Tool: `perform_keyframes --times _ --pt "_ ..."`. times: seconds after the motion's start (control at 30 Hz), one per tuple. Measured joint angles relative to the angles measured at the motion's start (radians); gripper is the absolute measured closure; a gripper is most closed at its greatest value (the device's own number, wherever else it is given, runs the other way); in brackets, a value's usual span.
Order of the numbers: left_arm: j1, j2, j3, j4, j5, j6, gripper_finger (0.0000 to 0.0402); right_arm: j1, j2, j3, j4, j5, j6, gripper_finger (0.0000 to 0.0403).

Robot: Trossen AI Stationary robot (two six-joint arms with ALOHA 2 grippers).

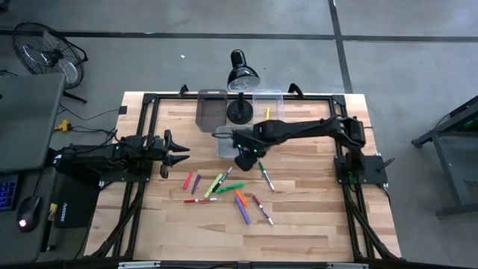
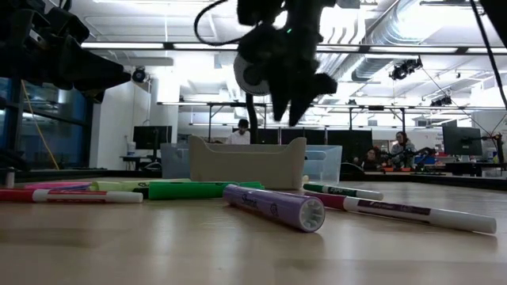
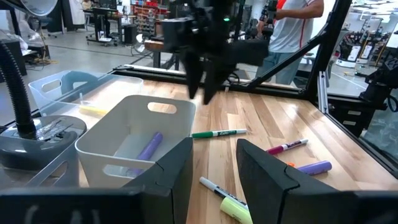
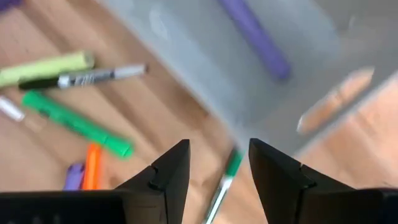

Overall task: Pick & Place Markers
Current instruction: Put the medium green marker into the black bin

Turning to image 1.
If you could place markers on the purple Sharpie highlighter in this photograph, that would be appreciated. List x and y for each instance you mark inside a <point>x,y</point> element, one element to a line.
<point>243,210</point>

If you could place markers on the grey open laptop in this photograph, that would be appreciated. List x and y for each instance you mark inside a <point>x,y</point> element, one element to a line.
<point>30,119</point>

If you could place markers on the black aluminium table frame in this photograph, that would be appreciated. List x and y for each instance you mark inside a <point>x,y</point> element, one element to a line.
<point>175,98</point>

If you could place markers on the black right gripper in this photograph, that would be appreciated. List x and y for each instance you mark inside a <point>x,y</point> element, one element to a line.
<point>246,149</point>

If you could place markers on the black desk lamp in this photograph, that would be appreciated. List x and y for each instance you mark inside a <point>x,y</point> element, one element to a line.
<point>242,76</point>

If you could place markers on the bright green highlighter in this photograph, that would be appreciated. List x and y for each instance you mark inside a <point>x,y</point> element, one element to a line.
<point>229,188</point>

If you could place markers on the small black box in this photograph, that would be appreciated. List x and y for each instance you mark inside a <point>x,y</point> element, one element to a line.
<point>123,110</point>

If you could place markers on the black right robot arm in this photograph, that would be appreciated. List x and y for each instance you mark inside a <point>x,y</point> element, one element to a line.
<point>298,129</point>

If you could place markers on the black computer mouse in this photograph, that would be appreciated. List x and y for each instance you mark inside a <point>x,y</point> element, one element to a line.
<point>29,214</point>

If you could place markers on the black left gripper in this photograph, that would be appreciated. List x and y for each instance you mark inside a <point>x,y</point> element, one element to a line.
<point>157,151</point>

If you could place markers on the red Expo marker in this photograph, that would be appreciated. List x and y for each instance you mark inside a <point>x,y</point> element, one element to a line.
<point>200,200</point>

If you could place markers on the yellow power plug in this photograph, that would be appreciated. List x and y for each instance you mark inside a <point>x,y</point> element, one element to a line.
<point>63,126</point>

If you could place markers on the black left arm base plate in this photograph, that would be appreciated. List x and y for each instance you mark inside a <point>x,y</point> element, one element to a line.
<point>134,178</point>

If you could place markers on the clear transparent plastic bin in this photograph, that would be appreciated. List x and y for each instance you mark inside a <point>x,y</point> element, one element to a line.
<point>275,102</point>

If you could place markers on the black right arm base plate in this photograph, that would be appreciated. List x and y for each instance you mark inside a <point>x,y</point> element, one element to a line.
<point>373,168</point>

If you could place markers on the pink highlighter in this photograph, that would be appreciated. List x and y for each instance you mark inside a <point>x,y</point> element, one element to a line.
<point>187,181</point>

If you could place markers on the green Expo marker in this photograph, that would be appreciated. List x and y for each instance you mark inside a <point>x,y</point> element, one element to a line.
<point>266,175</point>

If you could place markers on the slim purple highlighter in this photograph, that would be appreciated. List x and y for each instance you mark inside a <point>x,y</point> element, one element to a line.
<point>195,184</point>

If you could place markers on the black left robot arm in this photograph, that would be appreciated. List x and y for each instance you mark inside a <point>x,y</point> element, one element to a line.
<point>93,157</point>

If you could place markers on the smoky transparent plastic bin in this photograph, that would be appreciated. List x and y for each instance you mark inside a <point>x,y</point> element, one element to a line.
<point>211,112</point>

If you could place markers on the purple Expo marker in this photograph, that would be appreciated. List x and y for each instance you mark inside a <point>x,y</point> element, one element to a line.
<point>262,209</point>

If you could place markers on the yellow highlighter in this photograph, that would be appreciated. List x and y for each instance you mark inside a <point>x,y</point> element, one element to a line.
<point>267,114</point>

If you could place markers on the pale green Sharpie highlighter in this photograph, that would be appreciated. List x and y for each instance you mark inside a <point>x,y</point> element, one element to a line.
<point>213,185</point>

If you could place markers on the dark metal cart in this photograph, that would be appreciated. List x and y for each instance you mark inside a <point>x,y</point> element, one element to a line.
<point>448,157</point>

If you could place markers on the silver aluminium bracket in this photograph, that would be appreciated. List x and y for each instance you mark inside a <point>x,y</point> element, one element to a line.
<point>139,265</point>
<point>347,266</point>

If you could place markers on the grey opaque plastic bin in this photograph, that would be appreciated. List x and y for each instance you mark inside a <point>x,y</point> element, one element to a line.
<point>224,143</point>

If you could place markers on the orange highlighter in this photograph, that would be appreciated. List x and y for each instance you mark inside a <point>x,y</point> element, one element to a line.
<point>241,197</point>

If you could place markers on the dark grey side desk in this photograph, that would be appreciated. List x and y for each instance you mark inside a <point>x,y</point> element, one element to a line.
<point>22,246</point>

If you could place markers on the black floor fan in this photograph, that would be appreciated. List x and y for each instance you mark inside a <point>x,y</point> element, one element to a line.
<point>48,56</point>

